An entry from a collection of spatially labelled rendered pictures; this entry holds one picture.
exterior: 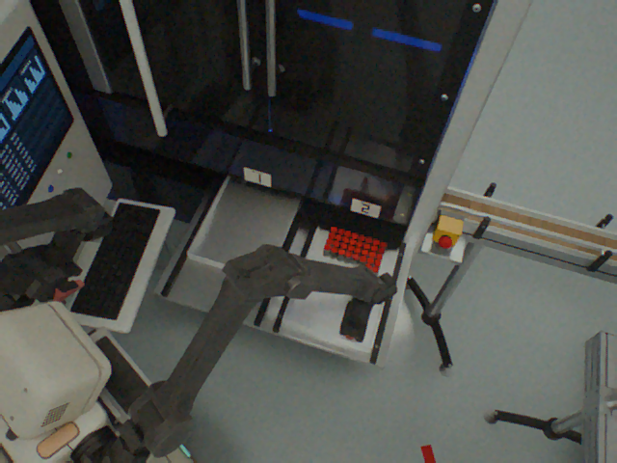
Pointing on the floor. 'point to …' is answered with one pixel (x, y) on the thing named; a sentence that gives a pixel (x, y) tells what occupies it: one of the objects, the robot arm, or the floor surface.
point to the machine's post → (466, 112)
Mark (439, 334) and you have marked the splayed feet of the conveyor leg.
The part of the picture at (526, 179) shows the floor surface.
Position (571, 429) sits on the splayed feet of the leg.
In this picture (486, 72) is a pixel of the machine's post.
